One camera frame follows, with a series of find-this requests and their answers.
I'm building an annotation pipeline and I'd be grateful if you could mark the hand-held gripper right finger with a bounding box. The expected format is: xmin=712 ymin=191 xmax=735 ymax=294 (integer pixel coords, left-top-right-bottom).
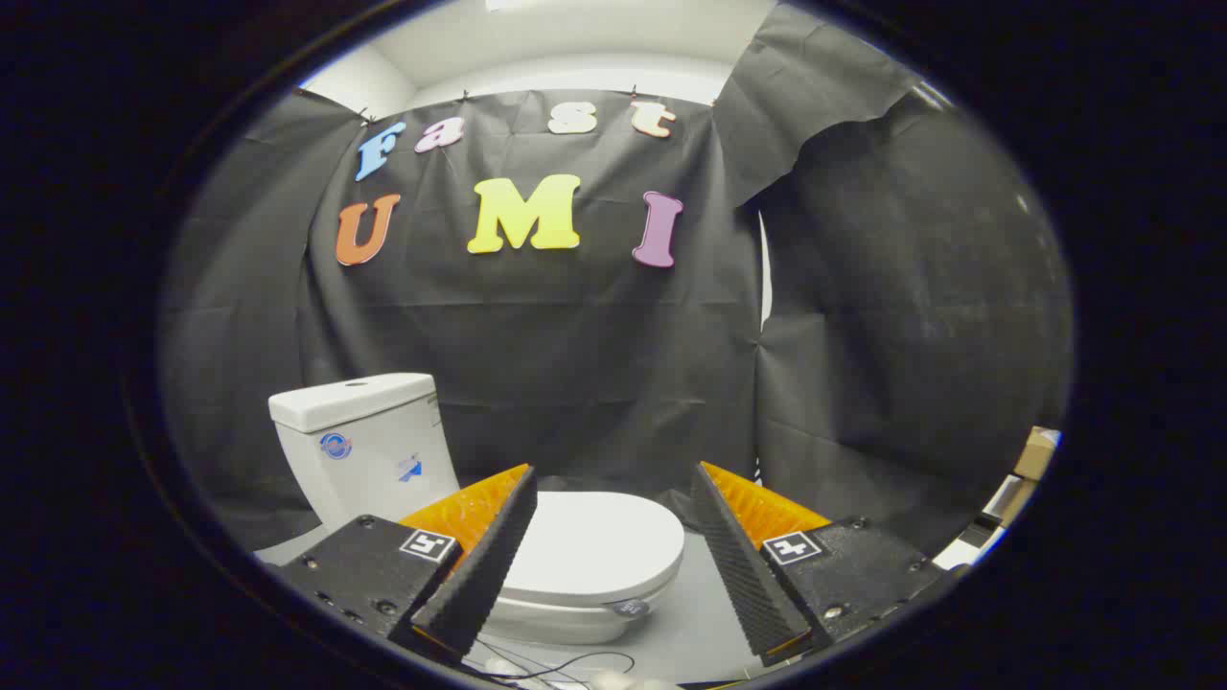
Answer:
xmin=690 ymin=461 xmax=960 ymax=669

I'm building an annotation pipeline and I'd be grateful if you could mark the white toilet tank lid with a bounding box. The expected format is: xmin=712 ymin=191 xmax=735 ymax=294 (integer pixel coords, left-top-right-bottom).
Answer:
xmin=268 ymin=372 xmax=437 ymax=434

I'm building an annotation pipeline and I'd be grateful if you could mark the small white device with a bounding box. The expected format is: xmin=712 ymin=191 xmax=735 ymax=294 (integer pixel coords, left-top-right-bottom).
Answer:
xmin=585 ymin=671 xmax=677 ymax=690

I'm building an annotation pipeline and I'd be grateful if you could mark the thin black cable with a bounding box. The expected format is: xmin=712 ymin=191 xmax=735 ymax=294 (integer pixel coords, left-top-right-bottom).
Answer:
xmin=470 ymin=637 xmax=636 ymax=685

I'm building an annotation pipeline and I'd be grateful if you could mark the black backdrop cloth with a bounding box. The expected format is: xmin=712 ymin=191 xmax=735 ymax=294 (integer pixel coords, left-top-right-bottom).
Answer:
xmin=158 ymin=5 xmax=1075 ymax=557

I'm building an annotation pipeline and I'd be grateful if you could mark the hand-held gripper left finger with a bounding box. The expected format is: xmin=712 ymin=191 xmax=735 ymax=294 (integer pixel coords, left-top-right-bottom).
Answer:
xmin=278 ymin=464 xmax=540 ymax=662

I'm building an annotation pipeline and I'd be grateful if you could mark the cardboard box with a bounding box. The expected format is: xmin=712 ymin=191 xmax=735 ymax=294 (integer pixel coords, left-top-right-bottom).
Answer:
xmin=1014 ymin=426 xmax=1062 ymax=482

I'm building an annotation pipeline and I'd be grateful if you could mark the white toilet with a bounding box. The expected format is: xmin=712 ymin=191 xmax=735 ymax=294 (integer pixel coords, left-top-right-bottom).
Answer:
xmin=276 ymin=401 xmax=674 ymax=646

